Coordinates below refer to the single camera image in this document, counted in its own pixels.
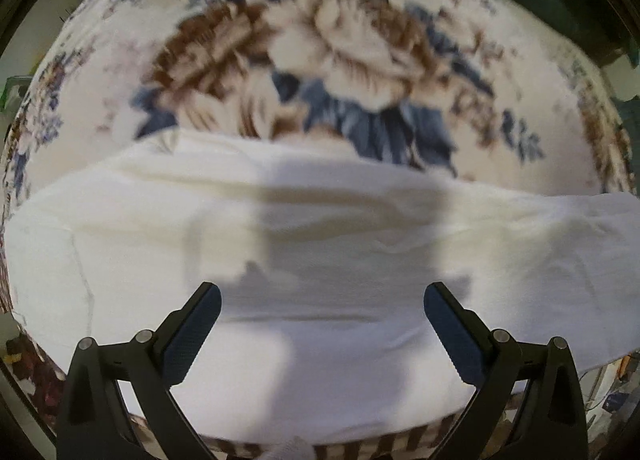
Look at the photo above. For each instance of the white pants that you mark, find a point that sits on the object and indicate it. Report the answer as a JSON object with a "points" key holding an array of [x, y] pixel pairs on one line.
{"points": [[320, 290]]}

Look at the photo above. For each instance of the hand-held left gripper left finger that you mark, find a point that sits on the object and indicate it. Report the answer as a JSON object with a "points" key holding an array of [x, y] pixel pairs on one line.
{"points": [[192, 335]]}

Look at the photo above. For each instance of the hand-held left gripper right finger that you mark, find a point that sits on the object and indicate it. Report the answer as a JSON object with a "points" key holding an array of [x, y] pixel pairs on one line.
{"points": [[452, 335]]}

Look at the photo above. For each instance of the floral printed blanket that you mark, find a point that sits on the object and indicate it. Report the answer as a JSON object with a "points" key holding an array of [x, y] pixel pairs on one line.
{"points": [[350, 55]]}

